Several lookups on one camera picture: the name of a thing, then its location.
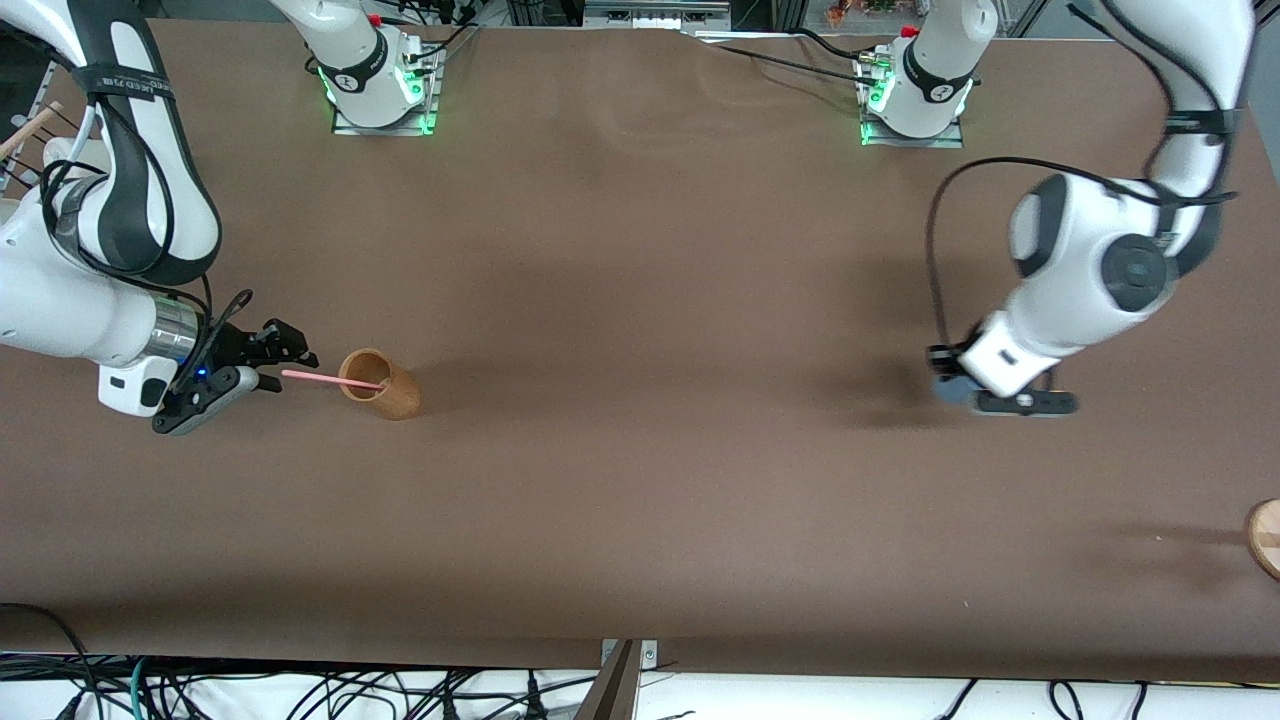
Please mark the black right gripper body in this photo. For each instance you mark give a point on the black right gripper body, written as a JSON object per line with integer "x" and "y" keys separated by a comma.
{"x": 234, "y": 347}

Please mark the round wooden disc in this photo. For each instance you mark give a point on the round wooden disc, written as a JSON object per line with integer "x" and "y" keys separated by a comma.
{"x": 1268, "y": 540}

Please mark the pink chopstick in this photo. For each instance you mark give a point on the pink chopstick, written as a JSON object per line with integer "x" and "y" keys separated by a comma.
{"x": 320, "y": 377}

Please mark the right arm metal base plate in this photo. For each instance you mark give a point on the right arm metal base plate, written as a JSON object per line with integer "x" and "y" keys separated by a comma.
{"x": 432, "y": 100}

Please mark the grey electronics box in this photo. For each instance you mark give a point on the grey electronics box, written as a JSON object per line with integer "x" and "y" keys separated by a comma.
{"x": 655, "y": 12}

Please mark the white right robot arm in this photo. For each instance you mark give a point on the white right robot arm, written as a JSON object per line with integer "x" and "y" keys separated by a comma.
{"x": 60, "y": 300}

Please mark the dark camera stand post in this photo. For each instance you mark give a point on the dark camera stand post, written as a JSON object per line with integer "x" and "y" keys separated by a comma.
{"x": 610, "y": 695}

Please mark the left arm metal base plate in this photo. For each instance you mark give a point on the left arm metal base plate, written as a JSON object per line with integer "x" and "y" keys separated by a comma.
{"x": 950, "y": 140}

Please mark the wooden stick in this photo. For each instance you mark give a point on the wooden stick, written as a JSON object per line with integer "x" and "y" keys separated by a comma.
{"x": 30, "y": 128}

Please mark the blue cup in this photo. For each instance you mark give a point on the blue cup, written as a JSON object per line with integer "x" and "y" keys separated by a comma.
{"x": 950, "y": 390}

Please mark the bamboo cup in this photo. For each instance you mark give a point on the bamboo cup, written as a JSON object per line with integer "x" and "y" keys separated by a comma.
{"x": 395, "y": 400}

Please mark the small metal table bracket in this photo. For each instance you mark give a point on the small metal table bracket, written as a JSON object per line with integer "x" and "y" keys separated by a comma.
{"x": 650, "y": 655}

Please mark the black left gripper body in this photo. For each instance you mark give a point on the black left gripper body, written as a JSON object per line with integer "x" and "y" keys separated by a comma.
{"x": 941, "y": 358}

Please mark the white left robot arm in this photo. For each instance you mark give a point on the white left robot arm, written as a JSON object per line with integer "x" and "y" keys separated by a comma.
{"x": 1080, "y": 240}

